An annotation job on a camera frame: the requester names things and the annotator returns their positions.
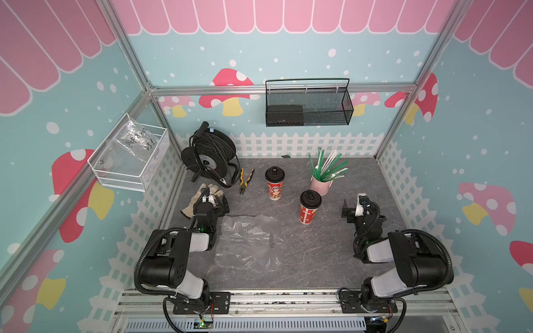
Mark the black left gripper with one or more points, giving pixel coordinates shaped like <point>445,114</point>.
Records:
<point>214,207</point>

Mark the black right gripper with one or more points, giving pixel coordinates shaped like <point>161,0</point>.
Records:
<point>352,210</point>

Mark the clear plastic carrier bag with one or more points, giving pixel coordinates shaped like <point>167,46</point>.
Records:
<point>250,243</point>

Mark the red cartoon milk tea cup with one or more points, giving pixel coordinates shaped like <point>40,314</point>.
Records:
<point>275,177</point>

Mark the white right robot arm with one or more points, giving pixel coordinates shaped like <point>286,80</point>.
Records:
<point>421,262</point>

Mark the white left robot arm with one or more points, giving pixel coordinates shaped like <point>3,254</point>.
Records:
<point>162,266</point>

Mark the beige work gloves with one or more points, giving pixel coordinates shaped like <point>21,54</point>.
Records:
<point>205,194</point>

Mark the yellow black pliers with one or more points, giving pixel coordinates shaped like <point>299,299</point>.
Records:
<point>245,180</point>

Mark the pink straw holder cup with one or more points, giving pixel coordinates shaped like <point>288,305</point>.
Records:
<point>322,188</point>

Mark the green and white straws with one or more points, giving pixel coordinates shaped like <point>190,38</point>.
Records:
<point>326,169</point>

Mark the clear bag in basket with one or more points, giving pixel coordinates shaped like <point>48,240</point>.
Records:
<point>135,142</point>

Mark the black box in basket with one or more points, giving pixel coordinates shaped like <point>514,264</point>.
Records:
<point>284,115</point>

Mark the black cable reel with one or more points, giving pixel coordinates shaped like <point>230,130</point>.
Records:
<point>213,155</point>

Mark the white wire wall basket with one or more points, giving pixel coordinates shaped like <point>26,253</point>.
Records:
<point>114,170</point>

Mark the black mesh wall basket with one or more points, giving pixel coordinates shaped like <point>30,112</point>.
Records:
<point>325,102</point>

